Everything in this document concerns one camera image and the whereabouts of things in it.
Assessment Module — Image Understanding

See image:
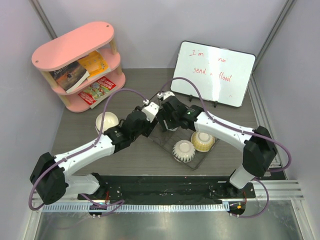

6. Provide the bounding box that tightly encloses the black wire dish rack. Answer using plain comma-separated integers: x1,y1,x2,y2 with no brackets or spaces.
147,97,221,171

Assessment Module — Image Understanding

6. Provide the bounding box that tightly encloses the teal plaid bowl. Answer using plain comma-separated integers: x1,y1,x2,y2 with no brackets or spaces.
95,111,119,133

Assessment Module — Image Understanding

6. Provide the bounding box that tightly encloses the white bowl with blue stripes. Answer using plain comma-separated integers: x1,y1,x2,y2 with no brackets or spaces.
172,140,196,163

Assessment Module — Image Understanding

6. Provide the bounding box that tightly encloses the yellow dotted bowl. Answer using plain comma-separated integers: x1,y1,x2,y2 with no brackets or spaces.
191,131,216,153

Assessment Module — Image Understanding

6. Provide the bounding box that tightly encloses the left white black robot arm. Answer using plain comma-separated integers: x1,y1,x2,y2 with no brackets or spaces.
29,102,160,205

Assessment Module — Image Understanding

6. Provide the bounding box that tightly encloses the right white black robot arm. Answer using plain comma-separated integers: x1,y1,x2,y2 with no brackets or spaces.
156,92,278,198

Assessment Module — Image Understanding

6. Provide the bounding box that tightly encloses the red colourful cover book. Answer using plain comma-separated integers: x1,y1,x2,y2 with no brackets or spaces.
77,76,117,109

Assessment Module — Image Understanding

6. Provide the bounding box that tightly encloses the white whiteboard with red writing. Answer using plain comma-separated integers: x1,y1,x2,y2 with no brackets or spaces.
170,41,256,108

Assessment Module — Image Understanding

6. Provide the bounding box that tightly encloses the yellow cover book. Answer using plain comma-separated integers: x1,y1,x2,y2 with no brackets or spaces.
77,50,111,80

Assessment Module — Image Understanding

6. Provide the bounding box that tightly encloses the pink three-tier wooden shelf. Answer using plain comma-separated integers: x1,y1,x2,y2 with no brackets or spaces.
31,21,126,113

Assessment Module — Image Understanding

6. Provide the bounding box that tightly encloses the dark cover book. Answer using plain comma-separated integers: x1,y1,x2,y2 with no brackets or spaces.
49,61,90,93

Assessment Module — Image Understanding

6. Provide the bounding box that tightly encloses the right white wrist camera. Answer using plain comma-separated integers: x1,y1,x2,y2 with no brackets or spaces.
156,91,175,101

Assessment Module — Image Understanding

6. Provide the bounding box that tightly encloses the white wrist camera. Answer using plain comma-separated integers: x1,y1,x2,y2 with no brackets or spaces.
141,101,160,123
156,91,175,101

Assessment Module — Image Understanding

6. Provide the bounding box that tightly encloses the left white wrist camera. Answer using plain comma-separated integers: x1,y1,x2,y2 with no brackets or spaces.
141,101,160,123

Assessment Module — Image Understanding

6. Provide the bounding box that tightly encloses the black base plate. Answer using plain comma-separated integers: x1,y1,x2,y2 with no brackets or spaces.
89,175,256,206

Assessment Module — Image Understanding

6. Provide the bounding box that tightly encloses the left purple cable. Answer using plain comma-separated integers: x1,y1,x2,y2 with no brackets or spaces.
27,88,151,212

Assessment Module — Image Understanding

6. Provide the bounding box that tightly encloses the white slotted cable duct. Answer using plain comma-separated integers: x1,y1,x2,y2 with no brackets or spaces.
42,202,230,213

